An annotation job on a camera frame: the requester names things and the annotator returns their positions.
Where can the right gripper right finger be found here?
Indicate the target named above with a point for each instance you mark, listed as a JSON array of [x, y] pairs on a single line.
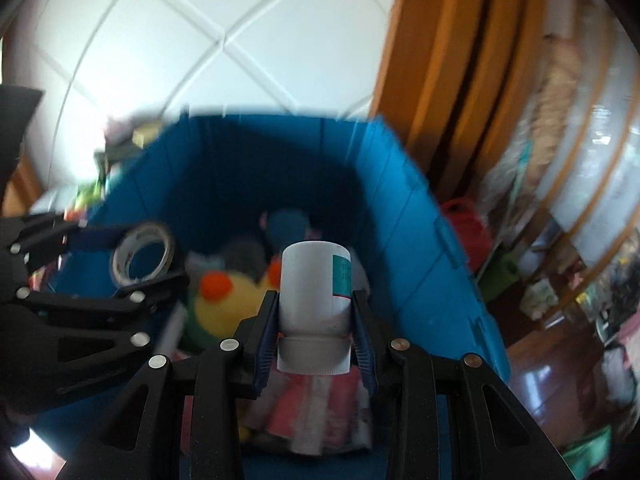
[[444, 418]]

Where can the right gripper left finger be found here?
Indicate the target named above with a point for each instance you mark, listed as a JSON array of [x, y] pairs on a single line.
[[141, 434]]

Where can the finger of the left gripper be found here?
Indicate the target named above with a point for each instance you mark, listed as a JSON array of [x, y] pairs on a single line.
[[30, 242], [137, 310]]

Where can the brown tape roll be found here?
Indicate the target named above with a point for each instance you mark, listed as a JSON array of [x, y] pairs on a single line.
[[143, 254]]

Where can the white plastic bottle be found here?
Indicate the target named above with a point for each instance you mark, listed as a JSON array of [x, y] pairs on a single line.
[[314, 309]]

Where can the blue pink pig plush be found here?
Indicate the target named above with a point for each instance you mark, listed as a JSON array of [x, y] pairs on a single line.
[[285, 227]]

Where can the yellow duck plush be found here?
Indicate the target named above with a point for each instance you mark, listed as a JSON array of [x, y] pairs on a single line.
[[224, 299]]

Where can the black cabinet box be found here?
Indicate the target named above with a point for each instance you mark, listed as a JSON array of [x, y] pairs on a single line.
[[115, 154]]

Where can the blue plastic storage crate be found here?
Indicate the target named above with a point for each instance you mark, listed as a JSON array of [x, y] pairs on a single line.
[[209, 179]]

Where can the pink tissue box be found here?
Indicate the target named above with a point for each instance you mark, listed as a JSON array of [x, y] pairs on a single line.
[[118, 131]]

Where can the yellow sticky note pad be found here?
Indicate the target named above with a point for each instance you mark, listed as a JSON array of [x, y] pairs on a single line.
[[146, 133]]

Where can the wooden headboard frame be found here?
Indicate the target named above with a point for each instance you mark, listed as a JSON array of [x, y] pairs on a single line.
[[453, 80]]

